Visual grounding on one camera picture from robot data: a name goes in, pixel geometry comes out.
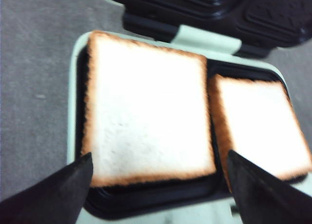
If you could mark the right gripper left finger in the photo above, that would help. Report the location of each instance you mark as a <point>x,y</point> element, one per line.
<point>58,199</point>

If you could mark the mint green breakfast maker base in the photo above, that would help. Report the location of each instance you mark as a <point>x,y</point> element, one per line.
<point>203,200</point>

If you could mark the white bread slice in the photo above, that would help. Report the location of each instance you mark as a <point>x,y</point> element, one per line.
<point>147,113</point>
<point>256,119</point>

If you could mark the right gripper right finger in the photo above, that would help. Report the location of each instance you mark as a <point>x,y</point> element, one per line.
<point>262,198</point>

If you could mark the mint green breakfast maker lid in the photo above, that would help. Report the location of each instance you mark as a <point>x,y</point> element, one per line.
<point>261,25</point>

